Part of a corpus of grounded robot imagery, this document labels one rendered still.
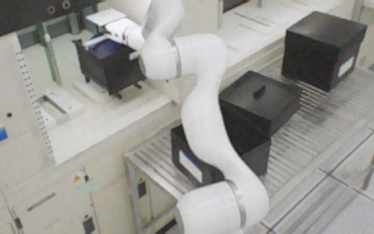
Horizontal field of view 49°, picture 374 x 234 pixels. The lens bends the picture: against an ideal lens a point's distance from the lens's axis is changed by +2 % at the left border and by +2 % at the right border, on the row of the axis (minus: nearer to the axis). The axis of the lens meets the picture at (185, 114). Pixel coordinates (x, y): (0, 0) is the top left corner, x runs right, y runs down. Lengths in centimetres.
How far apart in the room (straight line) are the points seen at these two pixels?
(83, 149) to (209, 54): 77
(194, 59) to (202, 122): 15
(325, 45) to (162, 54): 116
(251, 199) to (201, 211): 13
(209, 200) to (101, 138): 77
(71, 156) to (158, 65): 72
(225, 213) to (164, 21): 49
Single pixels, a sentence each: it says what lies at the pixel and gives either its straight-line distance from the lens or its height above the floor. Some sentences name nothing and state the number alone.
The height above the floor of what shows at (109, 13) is 125.
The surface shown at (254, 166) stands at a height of 84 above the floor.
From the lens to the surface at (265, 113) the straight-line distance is 175.
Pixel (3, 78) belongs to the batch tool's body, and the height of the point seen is 128.
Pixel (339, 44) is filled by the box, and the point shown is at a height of 101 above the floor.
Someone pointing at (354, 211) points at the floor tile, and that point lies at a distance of 263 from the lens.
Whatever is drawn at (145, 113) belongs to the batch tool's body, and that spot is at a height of 87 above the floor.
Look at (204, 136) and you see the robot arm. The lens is 98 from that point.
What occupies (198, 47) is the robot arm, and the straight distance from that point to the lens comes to 101.
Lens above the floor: 193
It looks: 38 degrees down
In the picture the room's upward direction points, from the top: 2 degrees counter-clockwise
